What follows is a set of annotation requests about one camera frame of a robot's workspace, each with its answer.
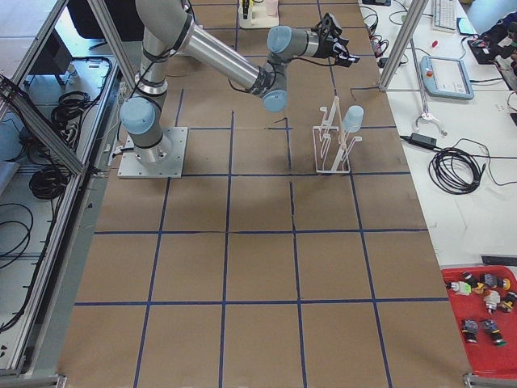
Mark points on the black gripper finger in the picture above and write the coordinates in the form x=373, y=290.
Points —
x=345, y=59
x=341, y=41

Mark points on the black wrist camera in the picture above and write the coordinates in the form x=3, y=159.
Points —
x=328, y=26

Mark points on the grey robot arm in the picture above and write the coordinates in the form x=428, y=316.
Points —
x=169, y=28

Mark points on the white wire cup rack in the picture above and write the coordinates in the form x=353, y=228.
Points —
x=332, y=146

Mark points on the white keyboard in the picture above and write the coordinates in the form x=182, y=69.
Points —
x=444, y=15

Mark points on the red parts tray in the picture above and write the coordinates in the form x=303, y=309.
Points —
x=484, y=303

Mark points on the blue teach pendant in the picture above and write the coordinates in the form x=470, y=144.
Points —
x=446, y=77

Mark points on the pink plastic cup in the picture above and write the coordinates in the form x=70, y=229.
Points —
x=271, y=7

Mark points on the cream plastic tray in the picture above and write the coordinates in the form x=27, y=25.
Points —
x=252, y=15

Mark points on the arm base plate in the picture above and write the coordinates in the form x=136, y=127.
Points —
x=165, y=160

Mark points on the aluminium frame post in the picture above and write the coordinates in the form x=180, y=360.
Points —
x=406, y=32

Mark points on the black power adapter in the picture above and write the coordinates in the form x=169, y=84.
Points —
x=423, y=141

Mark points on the light blue plastic cup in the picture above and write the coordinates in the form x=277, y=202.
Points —
x=353, y=119

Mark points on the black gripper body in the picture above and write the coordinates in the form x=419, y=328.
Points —
x=324, y=47

